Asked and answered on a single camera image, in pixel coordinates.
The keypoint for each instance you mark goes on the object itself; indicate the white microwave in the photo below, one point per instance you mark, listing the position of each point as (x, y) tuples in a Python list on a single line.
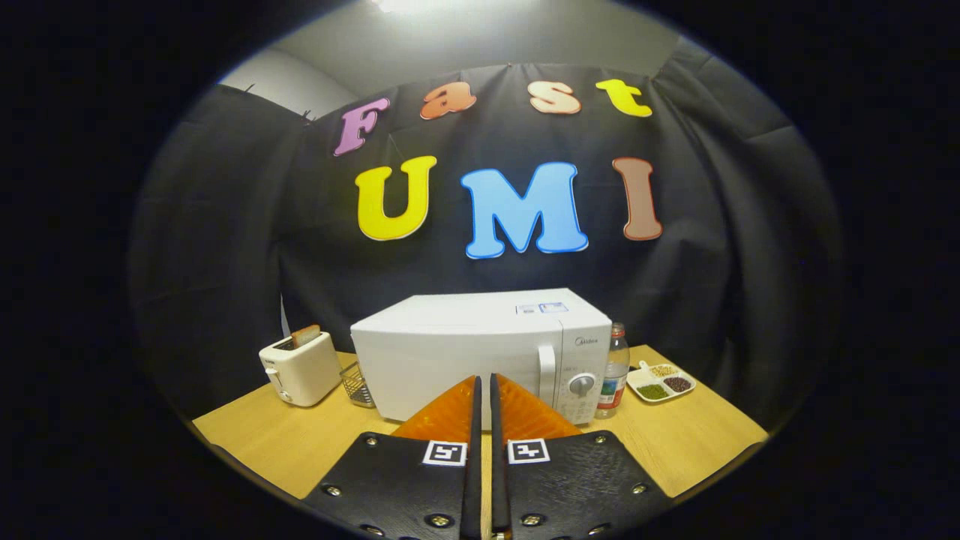
[(450, 360)]

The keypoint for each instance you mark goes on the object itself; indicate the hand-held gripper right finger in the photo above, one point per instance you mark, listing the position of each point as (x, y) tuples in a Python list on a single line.
[(499, 487)]

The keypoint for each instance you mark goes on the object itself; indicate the black backdrop cloth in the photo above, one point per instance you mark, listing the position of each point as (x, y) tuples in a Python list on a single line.
[(712, 262)]

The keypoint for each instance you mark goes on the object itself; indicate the clear bottle with red label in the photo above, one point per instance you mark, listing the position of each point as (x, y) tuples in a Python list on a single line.
[(615, 375)]

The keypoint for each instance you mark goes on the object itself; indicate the brown toast slice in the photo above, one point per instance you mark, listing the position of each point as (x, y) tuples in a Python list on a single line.
[(306, 336)]

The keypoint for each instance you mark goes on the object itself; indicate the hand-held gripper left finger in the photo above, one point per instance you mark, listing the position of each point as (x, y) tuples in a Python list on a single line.
[(472, 487)]

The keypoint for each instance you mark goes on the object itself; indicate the white divided dish of beans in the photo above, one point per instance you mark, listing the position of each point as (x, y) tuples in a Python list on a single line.
[(660, 391)]

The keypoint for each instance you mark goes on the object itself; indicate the white toaster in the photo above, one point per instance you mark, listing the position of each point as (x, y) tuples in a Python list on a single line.
[(307, 371)]

